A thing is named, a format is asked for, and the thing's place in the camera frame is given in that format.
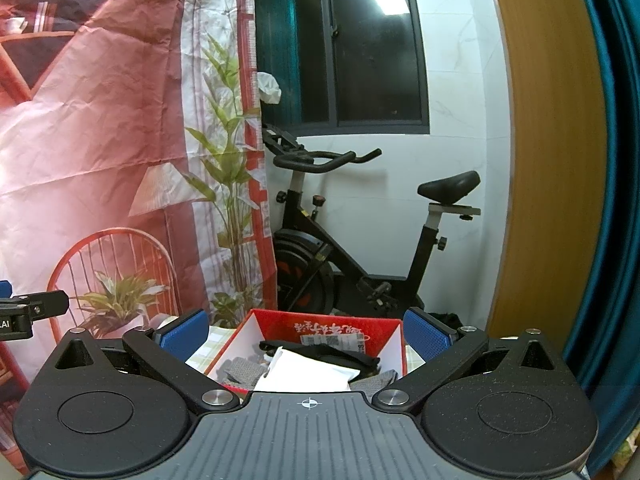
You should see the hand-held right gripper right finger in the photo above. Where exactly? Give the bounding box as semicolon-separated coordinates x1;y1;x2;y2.
372;307;568;416

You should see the red strawberry print box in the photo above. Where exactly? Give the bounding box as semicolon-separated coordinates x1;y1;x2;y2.
202;308;408;403

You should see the dark framed window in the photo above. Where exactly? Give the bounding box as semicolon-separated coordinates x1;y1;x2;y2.
252;0;432;136

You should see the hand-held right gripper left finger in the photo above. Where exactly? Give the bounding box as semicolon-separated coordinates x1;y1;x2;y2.
52;309;241;416

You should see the black fabric belt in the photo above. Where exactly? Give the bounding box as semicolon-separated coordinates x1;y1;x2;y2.
259;339;380;372

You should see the teal curtain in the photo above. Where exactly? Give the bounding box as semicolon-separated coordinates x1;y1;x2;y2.
560;0;640;478

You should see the wooden door panel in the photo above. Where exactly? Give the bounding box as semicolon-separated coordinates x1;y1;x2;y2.
482;0;623;356

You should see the white plastic bag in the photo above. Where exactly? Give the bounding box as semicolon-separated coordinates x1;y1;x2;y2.
256;72;282;105

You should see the white packet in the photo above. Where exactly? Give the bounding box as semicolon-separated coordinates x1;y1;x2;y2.
252;346;362;394

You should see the black exercise bike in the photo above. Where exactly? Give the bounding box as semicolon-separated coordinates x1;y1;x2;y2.
260;122;482;318

